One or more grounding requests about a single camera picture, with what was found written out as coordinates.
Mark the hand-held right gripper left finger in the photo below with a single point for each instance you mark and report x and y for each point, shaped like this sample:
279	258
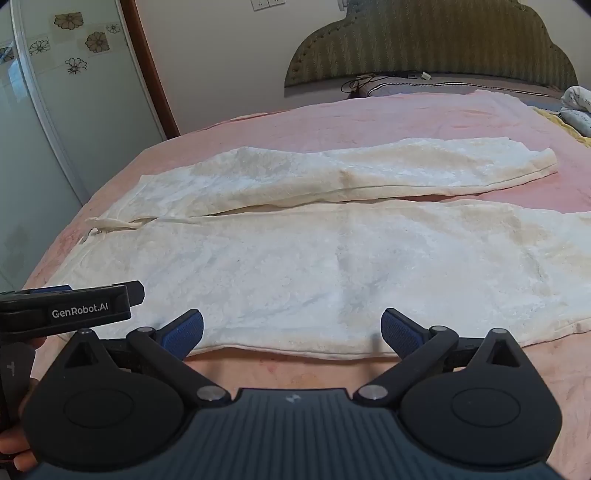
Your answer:
187	330

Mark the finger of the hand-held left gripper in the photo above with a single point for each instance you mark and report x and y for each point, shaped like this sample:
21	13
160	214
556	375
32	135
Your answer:
134	293
51	289

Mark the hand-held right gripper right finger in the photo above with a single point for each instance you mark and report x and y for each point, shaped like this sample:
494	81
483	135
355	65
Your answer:
397	332

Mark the white pants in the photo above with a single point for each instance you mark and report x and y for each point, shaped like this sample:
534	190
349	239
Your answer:
300	258

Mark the person's left hand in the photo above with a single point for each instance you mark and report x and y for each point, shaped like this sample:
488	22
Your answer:
14	448

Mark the flower-print wardrobe door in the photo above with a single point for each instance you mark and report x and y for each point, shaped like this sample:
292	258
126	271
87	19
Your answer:
69	120

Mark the pink blanket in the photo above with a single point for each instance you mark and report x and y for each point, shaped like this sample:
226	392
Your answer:
369	120

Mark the grey patterned pillow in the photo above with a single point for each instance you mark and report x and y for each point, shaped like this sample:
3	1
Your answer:
461	86

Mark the white charger plug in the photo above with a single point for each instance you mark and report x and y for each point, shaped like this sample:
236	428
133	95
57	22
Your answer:
425	76

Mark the yellow cloth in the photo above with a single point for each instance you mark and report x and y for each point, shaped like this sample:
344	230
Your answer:
565	127

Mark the white printed cloth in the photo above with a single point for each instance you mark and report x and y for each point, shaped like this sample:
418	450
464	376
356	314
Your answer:
577	108

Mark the olive tufted headboard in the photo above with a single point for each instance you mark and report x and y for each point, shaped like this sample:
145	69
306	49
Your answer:
438	37

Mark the brown wooden door frame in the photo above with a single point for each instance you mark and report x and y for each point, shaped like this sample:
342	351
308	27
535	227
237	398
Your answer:
152	78

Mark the white wall socket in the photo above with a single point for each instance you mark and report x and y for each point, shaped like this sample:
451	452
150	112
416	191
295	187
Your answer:
277	2
259	4

